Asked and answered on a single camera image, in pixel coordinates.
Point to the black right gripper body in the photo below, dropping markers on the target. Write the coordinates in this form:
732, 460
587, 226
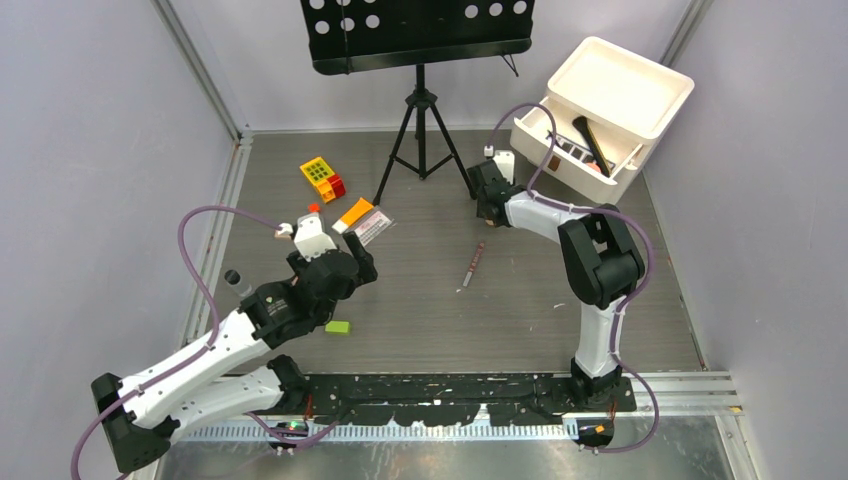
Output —
480, 210

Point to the white drawer organizer box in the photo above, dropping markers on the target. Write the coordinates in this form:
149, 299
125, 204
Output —
628, 101

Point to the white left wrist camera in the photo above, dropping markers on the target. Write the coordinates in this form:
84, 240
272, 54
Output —
308, 235

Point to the clear false lashes pack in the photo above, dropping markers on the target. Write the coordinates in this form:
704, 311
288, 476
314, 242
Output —
372, 225

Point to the green rectangular block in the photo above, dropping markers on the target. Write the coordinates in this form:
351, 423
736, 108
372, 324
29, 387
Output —
338, 327

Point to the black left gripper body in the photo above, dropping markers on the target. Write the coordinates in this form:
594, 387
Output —
366, 273

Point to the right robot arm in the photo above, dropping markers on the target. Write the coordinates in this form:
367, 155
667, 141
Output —
602, 263

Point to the clear small cup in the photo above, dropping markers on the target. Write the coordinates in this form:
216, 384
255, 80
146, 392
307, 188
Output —
238, 284

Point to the white drawer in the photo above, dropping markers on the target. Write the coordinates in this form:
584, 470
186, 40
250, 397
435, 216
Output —
528, 138

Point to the red orange toy block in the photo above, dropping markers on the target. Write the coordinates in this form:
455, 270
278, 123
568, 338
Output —
331, 188

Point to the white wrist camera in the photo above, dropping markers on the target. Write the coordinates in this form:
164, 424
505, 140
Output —
504, 160
308, 235

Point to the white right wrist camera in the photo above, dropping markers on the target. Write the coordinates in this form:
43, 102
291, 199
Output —
504, 160

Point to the yellow green toy block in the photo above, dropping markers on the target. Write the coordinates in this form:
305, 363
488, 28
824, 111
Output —
317, 170

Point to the black music stand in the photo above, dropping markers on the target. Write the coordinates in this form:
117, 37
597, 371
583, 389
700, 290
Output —
346, 37

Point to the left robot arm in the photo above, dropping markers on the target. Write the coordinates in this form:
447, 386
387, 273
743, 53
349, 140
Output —
144, 414

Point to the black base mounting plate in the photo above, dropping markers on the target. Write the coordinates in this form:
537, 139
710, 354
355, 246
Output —
511, 399

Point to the orange white tube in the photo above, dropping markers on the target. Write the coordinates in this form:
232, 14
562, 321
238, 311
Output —
360, 208

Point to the red silver lip pen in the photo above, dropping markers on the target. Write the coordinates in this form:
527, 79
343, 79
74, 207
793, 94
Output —
473, 264

